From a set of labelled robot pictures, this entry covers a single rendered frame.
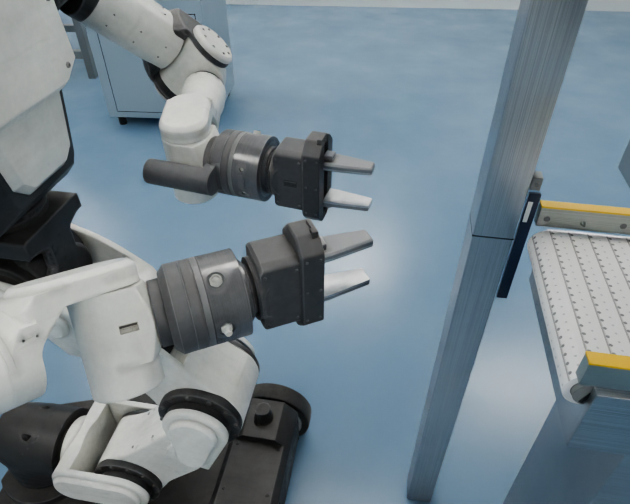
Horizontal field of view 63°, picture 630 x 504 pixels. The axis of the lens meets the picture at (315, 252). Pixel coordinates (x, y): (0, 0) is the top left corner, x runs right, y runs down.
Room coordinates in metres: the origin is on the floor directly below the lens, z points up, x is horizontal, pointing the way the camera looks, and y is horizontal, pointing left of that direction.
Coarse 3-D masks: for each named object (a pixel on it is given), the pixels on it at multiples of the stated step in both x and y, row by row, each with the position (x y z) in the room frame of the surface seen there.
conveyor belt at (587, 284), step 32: (544, 256) 0.52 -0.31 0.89; (576, 256) 0.52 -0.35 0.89; (608, 256) 0.52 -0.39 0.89; (544, 288) 0.47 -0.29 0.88; (576, 288) 0.45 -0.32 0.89; (608, 288) 0.45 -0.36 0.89; (576, 320) 0.40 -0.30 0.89; (608, 320) 0.40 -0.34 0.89; (576, 352) 0.36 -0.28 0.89; (608, 352) 0.36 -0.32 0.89
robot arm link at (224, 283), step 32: (288, 224) 0.39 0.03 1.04; (224, 256) 0.36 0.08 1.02; (256, 256) 0.37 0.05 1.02; (288, 256) 0.37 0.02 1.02; (320, 256) 0.37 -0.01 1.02; (224, 288) 0.33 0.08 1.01; (256, 288) 0.34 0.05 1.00; (288, 288) 0.36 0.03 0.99; (320, 288) 0.37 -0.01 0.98; (224, 320) 0.31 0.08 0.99; (288, 320) 0.35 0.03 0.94; (320, 320) 0.37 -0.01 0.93
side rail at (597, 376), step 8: (584, 360) 0.32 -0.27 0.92; (584, 368) 0.31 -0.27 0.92; (592, 368) 0.31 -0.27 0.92; (600, 368) 0.31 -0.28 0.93; (608, 368) 0.31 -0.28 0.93; (584, 376) 0.31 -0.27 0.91; (592, 376) 0.31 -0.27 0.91; (600, 376) 0.31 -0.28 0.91; (608, 376) 0.31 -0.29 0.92; (616, 376) 0.31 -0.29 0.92; (624, 376) 0.30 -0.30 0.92; (584, 384) 0.31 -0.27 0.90; (592, 384) 0.31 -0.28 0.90; (600, 384) 0.31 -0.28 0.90; (608, 384) 0.31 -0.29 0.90; (616, 384) 0.30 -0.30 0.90; (624, 384) 0.30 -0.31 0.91
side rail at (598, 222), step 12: (540, 204) 0.59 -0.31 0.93; (540, 216) 0.58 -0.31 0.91; (552, 216) 0.58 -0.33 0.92; (564, 216) 0.57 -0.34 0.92; (576, 216) 0.57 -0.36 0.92; (588, 216) 0.57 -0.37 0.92; (600, 216) 0.56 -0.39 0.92; (612, 216) 0.56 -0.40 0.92; (624, 216) 0.56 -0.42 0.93; (564, 228) 0.57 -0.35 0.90; (576, 228) 0.57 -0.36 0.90; (588, 228) 0.57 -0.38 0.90; (600, 228) 0.56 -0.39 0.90; (612, 228) 0.56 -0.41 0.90; (624, 228) 0.56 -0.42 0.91
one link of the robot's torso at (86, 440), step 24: (96, 408) 0.65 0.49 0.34; (120, 408) 0.66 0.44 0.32; (144, 408) 0.65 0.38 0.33; (72, 432) 0.59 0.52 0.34; (96, 432) 0.61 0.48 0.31; (72, 456) 0.54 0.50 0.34; (96, 456) 0.58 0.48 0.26; (72, 480) 0.50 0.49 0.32; (96, 480) 0.49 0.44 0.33; (120, 480) 0.49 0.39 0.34
